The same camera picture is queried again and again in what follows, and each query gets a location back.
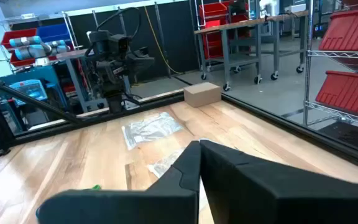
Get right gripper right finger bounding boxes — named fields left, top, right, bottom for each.
left=200, top=139, right=358, bottom=224

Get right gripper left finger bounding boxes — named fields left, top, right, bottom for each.
left=35, top=140, right=201, bottom=224

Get clear plastic zip bag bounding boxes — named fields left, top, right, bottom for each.
left=147, top=138, right=219, bottom=179
left=121, top=111, right=185, bottom=151

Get black stand pole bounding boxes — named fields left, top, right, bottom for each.
left=154, top=1, right=173, bottom=79

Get grey leg workbench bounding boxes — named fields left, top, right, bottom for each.
left=56, top=49, right=110, bottom=113

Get small cardboard box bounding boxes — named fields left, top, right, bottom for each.
left=183, top=82, right=223, bottom=108

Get red plastic bin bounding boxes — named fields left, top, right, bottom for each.
left=318, top=6, right=358, bottom=52
left=9, top=51, right=58, bottom=68
left=198, top=2, right=229, bottom=19
left=314, top=70, right=358, bottom=118
left=1, top=27, right=39, bottom=49
left=203, top=19, right=227, bottom=59

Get blue plastic bin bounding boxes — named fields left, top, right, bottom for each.
left=37, top=23, right=73, bottom=43

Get wooden top workbench on casters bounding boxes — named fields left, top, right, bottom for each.
left=193, top=10, right=310, bottom=93

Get blue cabinet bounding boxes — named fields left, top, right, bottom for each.
left=0, top=65, right=70, bottom=118

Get light blue device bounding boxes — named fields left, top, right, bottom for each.
left=9, top=79, right=48, bottom=105

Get white box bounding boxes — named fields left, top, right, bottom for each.
left=284, top=3, right=306, bottom=13

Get yellow cable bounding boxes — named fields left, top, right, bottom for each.
left=144, top=5, right=183, bottom=75

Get grey left arm base plate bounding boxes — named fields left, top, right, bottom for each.
left=123, top=98, right=140, bottom=110

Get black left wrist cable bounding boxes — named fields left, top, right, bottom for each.
left=96, top=6, right=142, bottom=41

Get black aluminium table frame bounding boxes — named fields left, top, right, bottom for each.
left=0, top=74, right=358, bottom=175

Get chrome wire shelf rack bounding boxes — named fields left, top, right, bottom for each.
left=302, top=0, right=358, bottom=130
left=0, top=11, right=83, bottom=74

